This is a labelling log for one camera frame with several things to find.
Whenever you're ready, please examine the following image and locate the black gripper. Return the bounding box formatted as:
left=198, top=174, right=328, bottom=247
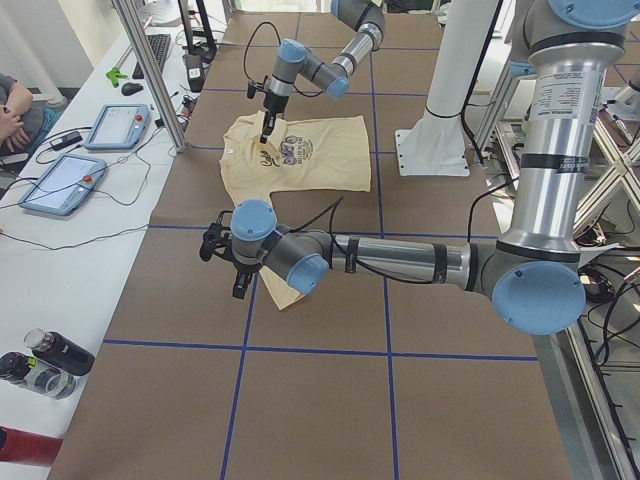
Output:
left=259, top=91, right=287, bottom=144
left=232, top=263, right=256, bottom=299

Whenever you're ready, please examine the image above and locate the cream long-sleeve printed shirt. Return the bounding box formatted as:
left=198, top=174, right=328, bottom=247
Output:
left=220, top=112, right=371, bottom=310

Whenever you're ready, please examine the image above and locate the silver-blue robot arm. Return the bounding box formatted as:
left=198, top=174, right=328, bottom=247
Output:
left=221, top=1, right=639, bottom=335
left=247, top=1, right=385, bottom=144

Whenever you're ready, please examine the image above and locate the black keyboard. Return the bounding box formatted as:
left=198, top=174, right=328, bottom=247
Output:
left=131, top=33, right=172, bottom=80

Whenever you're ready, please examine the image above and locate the black computer mouse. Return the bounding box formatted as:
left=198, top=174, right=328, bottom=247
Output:
left=121, top=82, right=144, bottom=96

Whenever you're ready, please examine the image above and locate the far blue teach pendant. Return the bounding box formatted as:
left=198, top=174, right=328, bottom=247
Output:
left=84, top=104, right=150, bottom=151

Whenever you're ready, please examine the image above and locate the blue teach pendant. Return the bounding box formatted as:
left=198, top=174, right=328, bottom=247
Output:
left=84, top=104, right=150, bottom=151
left=18, top=153, right=107, bottom=216

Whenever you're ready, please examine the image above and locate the green plastic tool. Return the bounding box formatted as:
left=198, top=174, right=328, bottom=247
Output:
left=106, top=66, right=128, bottom=88

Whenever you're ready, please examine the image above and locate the black power adapter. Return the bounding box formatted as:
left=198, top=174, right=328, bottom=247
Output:
left=50, top=131, right=83, bottom=151

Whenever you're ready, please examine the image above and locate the near blue teach pendant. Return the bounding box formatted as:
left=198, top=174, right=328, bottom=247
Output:
left=18, top=153, right=107, bottom=216

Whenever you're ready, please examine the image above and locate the black water bottle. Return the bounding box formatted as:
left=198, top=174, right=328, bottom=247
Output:
left=23, top=328, right=95, bottom=376

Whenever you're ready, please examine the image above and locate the clear water bottle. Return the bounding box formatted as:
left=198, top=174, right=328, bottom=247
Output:
left=1, top=352, right=76, bottom=400

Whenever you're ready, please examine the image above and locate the seated person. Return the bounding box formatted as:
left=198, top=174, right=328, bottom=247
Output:
left=1, top=74, right=44, bottom=156

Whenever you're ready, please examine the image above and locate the red bottle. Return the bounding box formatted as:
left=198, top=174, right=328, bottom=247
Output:
left=1, top=426, right=63, bottom=467

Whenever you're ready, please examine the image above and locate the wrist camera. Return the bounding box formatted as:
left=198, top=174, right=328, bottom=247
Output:
left=246, top=76, right=269, bottom=99
left=199, top=222, right=234, bottom=262

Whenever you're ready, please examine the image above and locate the aluminium frame post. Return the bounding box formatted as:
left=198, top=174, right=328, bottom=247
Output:
left=113, top=0, right=186, bottom=153

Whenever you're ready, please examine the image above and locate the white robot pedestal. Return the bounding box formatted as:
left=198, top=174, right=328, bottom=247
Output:
left=395, top=0, right=501, bottom=177

